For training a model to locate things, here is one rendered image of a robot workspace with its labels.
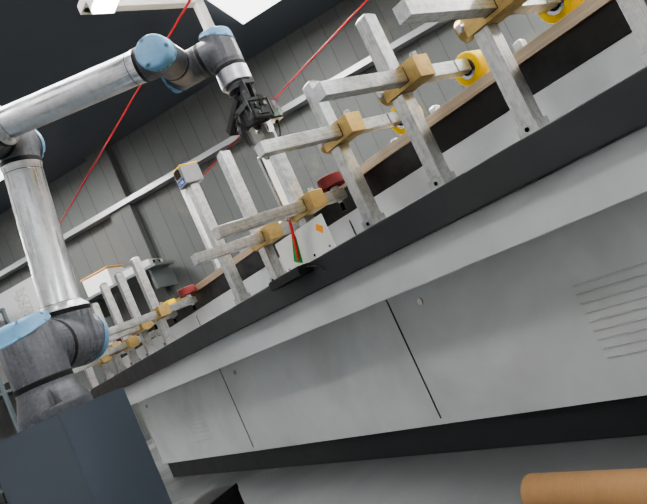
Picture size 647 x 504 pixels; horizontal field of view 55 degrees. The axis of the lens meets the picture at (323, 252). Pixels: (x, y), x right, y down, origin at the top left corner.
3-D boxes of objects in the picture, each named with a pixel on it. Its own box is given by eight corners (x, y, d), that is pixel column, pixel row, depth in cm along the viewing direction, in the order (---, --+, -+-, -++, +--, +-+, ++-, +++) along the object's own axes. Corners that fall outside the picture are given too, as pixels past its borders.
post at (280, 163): (322, 258, 174) (252, 104, 178) (316, 262, 176) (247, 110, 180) (331, 255, 176) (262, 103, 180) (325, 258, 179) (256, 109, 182)
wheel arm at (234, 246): (199, 265, 176) (193, 251, 177) (195, 269, 179) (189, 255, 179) (315, 226, 203) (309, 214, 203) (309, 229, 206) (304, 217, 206)
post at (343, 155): (388, 252, 153) (307, 79, 157) (379, 257, 156) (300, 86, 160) (398, 248, 156) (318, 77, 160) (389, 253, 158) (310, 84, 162)
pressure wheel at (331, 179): (342, 209, 175) (325, 172, 176) (327, 219, 181) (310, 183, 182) (362, 202, 180) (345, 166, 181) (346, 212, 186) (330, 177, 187)
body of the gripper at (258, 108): (253, 119, 162) (235, 78, 163) (239, 134, 169) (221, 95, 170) (276, 115, 167) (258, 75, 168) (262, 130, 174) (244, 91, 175)
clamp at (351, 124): (351, 132, 149) (342, 113, 150) (321, 156, 160) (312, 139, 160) (369, 128, 153) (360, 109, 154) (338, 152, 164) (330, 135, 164)
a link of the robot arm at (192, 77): (148, 58, 168) (187, 35, 165) (168, 70, 179) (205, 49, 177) (162, 89, 167) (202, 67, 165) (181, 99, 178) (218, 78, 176)
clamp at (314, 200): (315, 208, 169) (307, 191, 169) (290, 225, 179) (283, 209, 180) (330, 203, 172) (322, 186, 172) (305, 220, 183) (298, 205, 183)
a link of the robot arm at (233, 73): (211, 82, 171) (240, 78, 177) (218, 98, 170) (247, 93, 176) (224, 64, 164) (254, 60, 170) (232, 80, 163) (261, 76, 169)
